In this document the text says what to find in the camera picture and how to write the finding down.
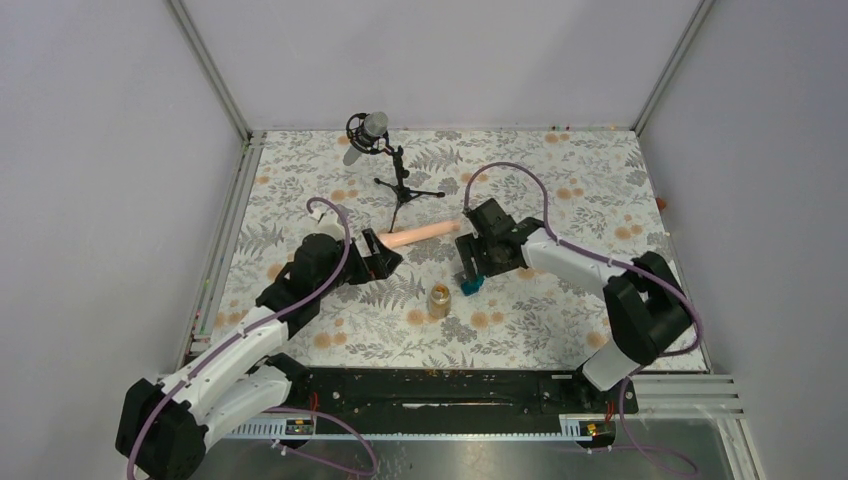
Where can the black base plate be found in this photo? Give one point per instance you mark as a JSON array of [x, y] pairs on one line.
[[447, 400]]

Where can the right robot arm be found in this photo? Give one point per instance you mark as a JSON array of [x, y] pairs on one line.
[[646, 309]]

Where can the silver microphone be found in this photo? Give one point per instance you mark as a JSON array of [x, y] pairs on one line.
[[365, 131]]

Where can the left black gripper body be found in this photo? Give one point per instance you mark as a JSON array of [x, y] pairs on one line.
[[359, 270]]

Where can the floral table mat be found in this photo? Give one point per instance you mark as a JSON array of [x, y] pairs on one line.
[[593, 184]]

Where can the teal pill box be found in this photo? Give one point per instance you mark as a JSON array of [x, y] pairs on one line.
[[471, 286]]

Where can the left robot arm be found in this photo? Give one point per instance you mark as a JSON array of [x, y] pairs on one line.
[[167, 427]]

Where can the white slotted cable duct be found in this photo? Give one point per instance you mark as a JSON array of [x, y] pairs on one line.
[[302, 428]]

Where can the black microphone tripod stand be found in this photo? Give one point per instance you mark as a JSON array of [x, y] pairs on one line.
[[404, 194]]

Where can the pink tube container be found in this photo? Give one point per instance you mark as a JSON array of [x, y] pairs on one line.
[[398, 239]]

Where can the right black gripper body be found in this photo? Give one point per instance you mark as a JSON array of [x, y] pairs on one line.
[[489, 262]]

